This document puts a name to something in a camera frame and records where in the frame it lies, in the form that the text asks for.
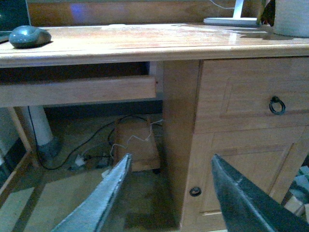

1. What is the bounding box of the white lamp cable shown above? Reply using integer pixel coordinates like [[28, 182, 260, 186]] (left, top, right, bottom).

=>
[[209, 0, 236, 10]]

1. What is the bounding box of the white pipe under desk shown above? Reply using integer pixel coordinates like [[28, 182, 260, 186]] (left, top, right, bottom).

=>
[[28, 106, 61, 160]]

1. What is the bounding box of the black cabinet door knob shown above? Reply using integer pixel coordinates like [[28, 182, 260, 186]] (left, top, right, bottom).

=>
[[189, 187, 202, 197]]

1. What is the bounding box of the wooden rolling box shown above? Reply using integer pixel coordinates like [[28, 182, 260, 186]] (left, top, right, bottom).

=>
[[111, 116, 161, 173]]

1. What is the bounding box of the black ring drawer pull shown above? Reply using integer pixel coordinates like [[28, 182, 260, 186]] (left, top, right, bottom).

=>
[[269, 96, 286, 115]]

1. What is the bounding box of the dark grey computer mouse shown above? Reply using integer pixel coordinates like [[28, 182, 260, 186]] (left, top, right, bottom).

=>
[[9, 25, 52, 49]]

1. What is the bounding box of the white desk lamp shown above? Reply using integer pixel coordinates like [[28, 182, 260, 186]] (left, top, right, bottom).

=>
[[203, 0, 261, 28]]

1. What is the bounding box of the grey open laptop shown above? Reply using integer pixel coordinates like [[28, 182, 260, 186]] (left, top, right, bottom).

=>
[[0, 0, 31, 43]]

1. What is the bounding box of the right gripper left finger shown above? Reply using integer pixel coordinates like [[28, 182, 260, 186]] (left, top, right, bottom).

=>
[[52, 153, 132, 232]]

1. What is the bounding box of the white power plug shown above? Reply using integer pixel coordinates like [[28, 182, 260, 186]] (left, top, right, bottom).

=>
[[74, 155, 86, 167]]

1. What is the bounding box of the grey cylindrical container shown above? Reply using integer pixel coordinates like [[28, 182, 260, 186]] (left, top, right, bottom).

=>
[[273, 0, 309, 38]]

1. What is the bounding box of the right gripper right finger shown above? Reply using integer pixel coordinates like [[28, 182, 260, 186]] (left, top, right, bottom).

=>
[[211, 154, 309, 232]]

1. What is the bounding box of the black floor cable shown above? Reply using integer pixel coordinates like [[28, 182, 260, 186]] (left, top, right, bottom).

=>
[[28, 106, 148, 171]]

